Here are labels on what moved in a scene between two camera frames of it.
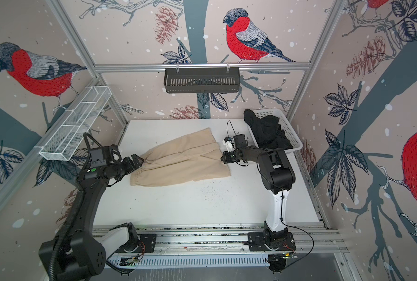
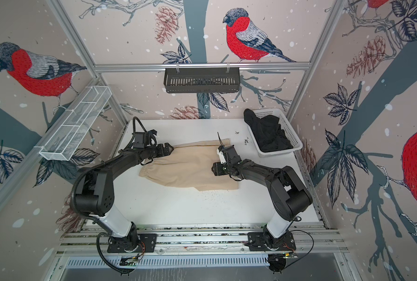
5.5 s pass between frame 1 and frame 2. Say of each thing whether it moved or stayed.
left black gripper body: moved
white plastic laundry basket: stayed
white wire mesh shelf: stayed
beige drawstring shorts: moved
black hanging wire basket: stayed
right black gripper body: moved
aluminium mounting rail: stayed
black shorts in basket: stayed
